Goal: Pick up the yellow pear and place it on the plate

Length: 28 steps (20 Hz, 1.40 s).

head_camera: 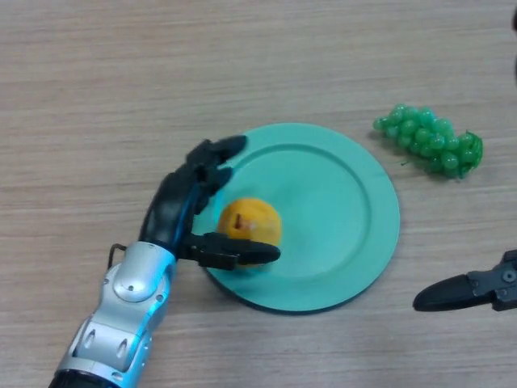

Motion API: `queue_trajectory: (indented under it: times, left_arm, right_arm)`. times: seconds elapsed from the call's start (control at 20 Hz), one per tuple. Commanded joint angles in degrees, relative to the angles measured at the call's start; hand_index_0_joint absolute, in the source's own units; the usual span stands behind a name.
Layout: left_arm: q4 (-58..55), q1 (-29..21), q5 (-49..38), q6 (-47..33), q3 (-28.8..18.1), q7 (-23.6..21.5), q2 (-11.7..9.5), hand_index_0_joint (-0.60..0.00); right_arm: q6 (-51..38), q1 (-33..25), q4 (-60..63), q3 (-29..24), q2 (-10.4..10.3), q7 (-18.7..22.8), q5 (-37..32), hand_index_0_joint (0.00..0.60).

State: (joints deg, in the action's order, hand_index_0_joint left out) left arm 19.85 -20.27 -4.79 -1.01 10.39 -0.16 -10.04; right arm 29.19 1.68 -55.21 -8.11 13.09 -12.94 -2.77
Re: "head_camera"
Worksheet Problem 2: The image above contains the green grape bunch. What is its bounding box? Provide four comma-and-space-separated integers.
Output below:
372, 103, 485, 181

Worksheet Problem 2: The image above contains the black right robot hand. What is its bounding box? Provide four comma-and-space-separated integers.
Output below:
412, 6, 517, 312

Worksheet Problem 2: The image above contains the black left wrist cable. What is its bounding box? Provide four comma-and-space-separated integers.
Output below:
107, 242, 128, 271

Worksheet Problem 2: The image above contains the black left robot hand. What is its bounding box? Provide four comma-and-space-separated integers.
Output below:
138, 135, 282, 271

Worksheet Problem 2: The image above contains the green round plate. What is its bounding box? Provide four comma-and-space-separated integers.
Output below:
191, 123, 401, 314

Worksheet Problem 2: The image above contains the yellow pear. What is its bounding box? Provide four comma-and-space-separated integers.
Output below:
217, 196, 283, 270

